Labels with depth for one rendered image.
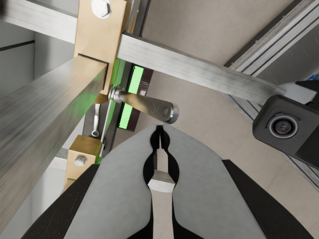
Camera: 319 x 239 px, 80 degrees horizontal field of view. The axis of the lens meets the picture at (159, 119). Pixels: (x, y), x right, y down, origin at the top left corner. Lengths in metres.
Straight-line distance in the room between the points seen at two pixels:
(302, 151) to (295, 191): 1.90
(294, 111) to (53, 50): 0.51
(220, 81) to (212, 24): 0.89
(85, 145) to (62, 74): 0.22
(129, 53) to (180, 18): 0.88
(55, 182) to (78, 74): 0.64
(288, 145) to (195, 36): 0.98
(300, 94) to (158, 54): 0.19
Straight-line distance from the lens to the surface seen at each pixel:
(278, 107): 0.20
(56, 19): 0.28
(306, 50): 1.14
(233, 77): 0.28
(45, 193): 0.87
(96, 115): 0.48
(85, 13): 0.26
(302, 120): 0.21
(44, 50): 0.57
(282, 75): 1.12
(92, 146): 0.39
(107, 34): 0.25
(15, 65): 0.53
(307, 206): 2.34
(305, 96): 0.30
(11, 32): 0.50
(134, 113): 0.47
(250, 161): 1.66
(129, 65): 0.43
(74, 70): 0.21
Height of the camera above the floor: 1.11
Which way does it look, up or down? 61 degrees down
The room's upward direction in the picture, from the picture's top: 178 degrees clockwise
